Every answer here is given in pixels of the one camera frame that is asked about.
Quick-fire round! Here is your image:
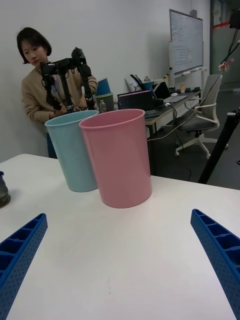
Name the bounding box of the dark plastic bottle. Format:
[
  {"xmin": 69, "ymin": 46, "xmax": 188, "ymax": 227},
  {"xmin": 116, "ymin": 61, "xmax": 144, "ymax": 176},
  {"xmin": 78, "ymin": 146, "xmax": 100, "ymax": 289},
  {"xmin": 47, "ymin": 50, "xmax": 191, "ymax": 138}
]
[{"xmin": 0, "ymin": 171, "xmax": 12, "ymax": 208}]

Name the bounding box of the black teleoperation arm rig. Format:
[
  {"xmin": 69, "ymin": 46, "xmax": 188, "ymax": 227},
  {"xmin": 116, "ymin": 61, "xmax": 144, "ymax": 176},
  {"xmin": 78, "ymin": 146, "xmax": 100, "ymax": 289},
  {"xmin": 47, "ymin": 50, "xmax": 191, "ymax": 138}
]
[{"xmin": 39, "ymin": 46, "xmax": 96, "ymax": 116}]

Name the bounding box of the pale blue plastic bin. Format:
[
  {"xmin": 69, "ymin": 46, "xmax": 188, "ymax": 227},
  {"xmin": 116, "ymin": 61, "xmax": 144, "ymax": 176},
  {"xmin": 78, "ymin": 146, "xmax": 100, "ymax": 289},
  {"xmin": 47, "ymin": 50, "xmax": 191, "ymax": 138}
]
[{"xmin": 44, "ymin": 109, "xmax": 100, "ymax": 193}]

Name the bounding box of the black tripod leg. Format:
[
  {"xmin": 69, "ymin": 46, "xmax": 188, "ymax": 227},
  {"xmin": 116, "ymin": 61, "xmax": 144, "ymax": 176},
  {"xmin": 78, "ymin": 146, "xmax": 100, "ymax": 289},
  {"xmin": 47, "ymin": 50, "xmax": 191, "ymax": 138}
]
[{"xmin": 198, "ymin": 106, "xmax": 240, "ymax": 185}]

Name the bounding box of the pink plastic bin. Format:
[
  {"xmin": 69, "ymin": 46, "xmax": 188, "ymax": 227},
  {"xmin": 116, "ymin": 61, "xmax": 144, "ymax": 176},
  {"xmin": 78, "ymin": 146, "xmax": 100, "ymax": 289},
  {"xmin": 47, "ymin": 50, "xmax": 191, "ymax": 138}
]
[{"xmin": 78, "ymin": 108, "xmax": 153, "ymax": 209}]

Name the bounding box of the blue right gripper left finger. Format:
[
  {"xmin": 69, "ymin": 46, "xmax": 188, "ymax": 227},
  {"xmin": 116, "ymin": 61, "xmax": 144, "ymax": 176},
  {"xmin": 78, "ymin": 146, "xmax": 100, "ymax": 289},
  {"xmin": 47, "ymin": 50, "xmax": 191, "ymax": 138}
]
[{"xmin": 0, "ymin": 212, "xmax": 49, "ymax": 320}]

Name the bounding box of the grey plastic bin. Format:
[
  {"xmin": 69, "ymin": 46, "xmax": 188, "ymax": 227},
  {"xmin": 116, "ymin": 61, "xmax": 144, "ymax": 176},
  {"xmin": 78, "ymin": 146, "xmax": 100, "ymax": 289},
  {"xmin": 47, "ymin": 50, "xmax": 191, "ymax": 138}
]
[{"xmin": 95, "ymin": 92, "xmax": 115, "ymax": 112}]

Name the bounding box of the open grey laptop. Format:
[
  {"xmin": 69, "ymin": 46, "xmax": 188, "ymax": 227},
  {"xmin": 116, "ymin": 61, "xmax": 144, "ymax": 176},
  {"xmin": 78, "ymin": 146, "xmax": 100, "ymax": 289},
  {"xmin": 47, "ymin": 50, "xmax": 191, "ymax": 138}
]
[{"xmin": 151, "ymin": 81, "xmax": 188, "ymax": 103}]

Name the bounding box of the white office chair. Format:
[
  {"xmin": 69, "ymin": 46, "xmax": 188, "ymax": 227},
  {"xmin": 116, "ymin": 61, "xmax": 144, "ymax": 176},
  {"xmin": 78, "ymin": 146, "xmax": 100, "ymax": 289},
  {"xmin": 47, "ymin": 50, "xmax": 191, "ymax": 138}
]
[{"xmin": 174, "ymin": 74, "xmax": 229, "ymax": 160}]

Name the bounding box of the person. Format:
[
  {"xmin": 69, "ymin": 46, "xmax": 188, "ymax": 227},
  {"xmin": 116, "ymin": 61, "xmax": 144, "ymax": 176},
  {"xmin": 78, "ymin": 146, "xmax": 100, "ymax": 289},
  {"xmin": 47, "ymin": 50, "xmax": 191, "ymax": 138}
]
[{"xmin": 16, "ymin": 26, "xmax": 99, "ymax": 160}]

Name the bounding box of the dark office desk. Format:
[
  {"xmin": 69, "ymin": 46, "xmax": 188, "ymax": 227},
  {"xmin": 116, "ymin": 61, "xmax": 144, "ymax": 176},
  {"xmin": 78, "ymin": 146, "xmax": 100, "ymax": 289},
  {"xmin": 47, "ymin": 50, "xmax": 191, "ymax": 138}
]
[{"xmin": 144, "ymin": 89, "xmax": 202, "ymax": 176}]

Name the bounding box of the whiteboard on stand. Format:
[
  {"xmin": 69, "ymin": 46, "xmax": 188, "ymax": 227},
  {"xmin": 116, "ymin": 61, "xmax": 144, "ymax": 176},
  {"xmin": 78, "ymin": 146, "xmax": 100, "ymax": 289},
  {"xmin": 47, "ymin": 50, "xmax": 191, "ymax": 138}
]
[{"xmin": 168, "ymin": 8, "xmax": 208, "ymax": 87}]

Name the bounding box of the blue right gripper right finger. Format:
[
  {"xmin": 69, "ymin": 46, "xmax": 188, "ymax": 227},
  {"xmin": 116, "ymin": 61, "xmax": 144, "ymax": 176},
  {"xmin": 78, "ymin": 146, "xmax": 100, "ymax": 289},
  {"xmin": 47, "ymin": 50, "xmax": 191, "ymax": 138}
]
[{"xmin": 190, "ymin": 208, "xmax": 240, "ymax": 320}]

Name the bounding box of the black laptop with dark screen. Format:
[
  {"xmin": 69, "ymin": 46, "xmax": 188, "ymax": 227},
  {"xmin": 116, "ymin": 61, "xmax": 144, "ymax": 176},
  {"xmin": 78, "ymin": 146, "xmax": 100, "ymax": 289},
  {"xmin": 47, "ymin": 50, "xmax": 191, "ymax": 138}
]
[{"xmin": 117, "ymin": 89, "xmax": 156, "ymax": 119}]

